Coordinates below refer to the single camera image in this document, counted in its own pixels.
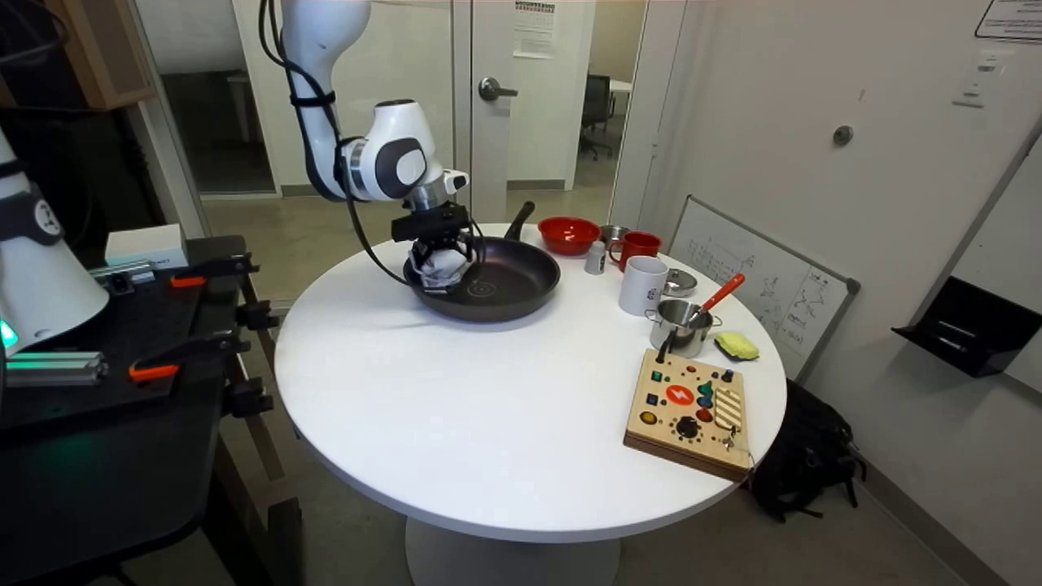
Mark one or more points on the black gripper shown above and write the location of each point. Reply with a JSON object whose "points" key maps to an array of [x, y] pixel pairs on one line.
{"points": [[448, 227]]}

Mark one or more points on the black frying pan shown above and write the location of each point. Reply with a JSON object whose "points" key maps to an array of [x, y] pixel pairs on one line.
{"points": [[510, 284]]}

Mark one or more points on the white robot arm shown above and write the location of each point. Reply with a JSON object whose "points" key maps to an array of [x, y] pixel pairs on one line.
{"points": [[328, 33]]}

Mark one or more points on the red bowl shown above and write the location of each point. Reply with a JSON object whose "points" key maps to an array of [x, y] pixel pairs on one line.
{"points": [[569, 231]]}

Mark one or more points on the white door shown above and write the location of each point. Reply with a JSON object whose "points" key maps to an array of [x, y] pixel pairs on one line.
{"points": [[542, 130]]}

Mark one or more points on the red mug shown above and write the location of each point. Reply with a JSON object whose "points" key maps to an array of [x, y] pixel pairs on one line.
{"points": [[640, 250]]}

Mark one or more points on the black cart clamp knob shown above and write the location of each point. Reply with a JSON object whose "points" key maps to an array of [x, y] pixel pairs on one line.
{"points": [[250, 400], [254, 317]]}

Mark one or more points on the white mug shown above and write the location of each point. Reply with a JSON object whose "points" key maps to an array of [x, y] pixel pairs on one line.
{"points": [[640, 287]]}

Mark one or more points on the small silver metal cup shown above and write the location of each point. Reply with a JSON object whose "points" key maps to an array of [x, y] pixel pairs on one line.
{"points": [[682, 280]]}

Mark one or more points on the white paper notice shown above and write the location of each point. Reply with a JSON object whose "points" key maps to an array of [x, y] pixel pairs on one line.
{"points": [[535, 33]]}

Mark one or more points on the small metal saucepan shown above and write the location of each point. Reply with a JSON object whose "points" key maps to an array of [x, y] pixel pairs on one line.
{"points": [[678, 327]]}

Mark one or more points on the wooden busy board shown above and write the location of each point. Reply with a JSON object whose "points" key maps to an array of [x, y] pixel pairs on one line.
{"points": [[672, 428]]}

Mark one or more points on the white cardboard box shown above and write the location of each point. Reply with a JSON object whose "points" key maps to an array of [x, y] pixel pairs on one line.
{"points": [[146, 250]]}

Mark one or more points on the yellow green sponge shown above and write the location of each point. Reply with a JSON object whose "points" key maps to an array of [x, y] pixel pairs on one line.
{"points": [[738, 345]]}

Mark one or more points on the leaning whiteboard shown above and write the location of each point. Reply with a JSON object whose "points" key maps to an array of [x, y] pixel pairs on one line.
{"points": [[781, 287]]}

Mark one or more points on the black robot cart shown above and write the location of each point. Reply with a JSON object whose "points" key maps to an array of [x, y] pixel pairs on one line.
{"points": [[98, 478]]}

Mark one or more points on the black backpack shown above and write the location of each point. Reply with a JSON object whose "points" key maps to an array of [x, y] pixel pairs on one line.
{"points": [[810, 457]]}

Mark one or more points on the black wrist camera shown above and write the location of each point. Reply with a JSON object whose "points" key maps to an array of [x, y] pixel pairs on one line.
{"points": [[408, 227]]}

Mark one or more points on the wooden wall cabinet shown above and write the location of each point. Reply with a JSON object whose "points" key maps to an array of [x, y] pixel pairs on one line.
{"points": [[103, 50]]}

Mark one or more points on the silver aluminium rail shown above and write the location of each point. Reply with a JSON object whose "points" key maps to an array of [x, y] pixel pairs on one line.
{"points": [[52, 369]]}

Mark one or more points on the round metal wall knob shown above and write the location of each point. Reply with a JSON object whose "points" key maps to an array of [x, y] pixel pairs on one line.
{"points": [[840, 135]]}

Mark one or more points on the black wall tray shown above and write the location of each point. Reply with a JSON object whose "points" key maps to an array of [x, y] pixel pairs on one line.
{"points": [[965, 327]]}

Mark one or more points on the small paper wall label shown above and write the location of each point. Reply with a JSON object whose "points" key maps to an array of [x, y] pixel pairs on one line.
{"points": [[971, 98]]}

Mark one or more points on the framed wall sign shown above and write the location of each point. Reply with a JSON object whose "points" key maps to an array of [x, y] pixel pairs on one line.
{"points": [[1013, 21]]}

